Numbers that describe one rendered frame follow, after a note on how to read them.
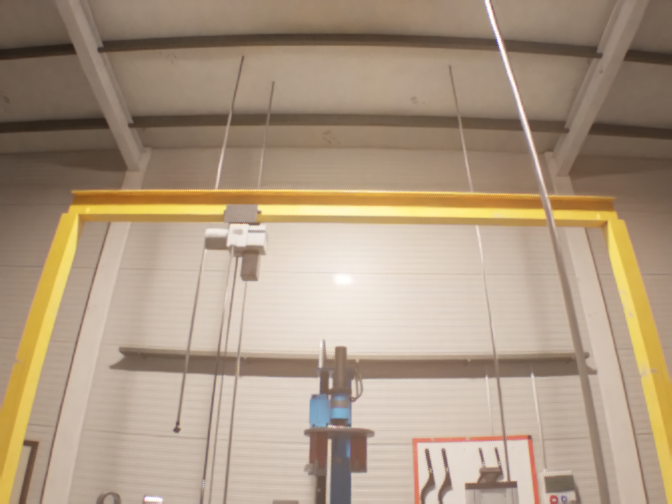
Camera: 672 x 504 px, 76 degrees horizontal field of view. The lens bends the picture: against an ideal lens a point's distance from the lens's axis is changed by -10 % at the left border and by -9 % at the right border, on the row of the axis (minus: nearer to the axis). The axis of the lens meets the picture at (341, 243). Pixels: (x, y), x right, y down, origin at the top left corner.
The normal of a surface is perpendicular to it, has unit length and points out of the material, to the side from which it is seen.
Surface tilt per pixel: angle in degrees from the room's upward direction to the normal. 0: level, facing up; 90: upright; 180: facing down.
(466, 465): 90
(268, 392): 90
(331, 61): 174
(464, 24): 174
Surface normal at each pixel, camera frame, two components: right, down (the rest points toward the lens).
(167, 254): 0.00, -0.50
